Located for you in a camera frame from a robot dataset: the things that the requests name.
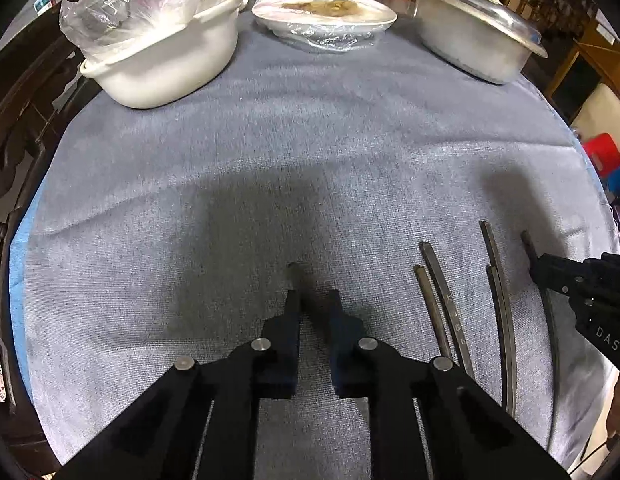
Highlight white ceramic pot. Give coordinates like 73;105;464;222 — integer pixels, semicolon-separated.
80;0;241;110

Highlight metal pot lid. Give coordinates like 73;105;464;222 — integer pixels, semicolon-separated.
406;0;548;58

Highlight white plate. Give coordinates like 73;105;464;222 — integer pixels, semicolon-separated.
252;0;398;54

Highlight metal cooking pot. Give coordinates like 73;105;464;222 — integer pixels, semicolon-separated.
415;0;541;86

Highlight grey tablecloth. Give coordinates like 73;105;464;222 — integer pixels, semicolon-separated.
12;0;620;480

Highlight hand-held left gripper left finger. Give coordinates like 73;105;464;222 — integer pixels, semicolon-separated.
54;289;303;480

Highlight red plastic stool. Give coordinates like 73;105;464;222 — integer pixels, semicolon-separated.
582;132;620;171

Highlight carved dark wooden sideboard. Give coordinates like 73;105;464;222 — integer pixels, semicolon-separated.
0;25;105;416

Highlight clear plastic bag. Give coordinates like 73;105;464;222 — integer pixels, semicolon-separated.
60;0;251;58

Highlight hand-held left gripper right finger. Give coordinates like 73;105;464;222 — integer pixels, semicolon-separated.
329;289;571;480

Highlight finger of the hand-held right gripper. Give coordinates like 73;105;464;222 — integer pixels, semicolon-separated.
529;254;587;301

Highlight cream chair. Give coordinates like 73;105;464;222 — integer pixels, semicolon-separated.
570;82;620;143

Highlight brown food leftovers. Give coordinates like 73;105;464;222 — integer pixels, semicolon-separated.
282;0;361;17

